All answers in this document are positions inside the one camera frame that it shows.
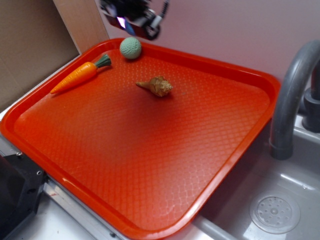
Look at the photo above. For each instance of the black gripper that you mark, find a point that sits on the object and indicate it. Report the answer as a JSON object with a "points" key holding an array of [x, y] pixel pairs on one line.
{"points": [[135, 17]]}

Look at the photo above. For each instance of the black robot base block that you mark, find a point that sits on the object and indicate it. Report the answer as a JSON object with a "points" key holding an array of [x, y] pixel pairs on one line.
{"points": [[21, 186]]}

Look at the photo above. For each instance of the green dimpled ball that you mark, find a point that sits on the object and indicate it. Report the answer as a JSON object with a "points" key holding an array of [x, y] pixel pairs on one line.
{"points": [[130, 48]]}

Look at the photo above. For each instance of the light wooden board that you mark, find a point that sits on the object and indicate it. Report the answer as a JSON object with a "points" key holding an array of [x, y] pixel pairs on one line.
{"points": [[83, 21]]}

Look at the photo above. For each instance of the tan spiral seashell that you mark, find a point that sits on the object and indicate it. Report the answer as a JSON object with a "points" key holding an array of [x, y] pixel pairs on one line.
{"points": [[158, 86]]}

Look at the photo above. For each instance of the orange toy carrot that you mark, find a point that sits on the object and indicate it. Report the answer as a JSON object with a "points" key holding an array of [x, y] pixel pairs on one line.
{"points": [[81, 74]]}

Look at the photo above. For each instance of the brown cardboard panel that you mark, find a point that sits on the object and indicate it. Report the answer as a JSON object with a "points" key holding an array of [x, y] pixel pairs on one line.
{"points": [[34, 43]]}

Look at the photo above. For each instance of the red plastic tray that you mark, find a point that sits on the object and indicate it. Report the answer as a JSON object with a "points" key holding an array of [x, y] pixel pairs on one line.
{"points": [[145, 164]]}

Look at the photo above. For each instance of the grey curved faucet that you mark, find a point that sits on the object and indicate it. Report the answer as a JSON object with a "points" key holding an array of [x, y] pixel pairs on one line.
{"points": [[303, 73]]}

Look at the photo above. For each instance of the grey sink basin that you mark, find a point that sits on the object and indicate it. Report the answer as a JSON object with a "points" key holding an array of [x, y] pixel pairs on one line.
{"points": [[225, 216]]}

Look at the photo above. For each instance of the round sink drain strainer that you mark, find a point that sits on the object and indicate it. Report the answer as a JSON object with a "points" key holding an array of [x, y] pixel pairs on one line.
{"points": [[274, 212]]}

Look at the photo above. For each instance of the dark grey faucet handle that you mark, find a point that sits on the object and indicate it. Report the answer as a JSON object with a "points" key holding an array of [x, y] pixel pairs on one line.
{"points": [[311, 120]]}

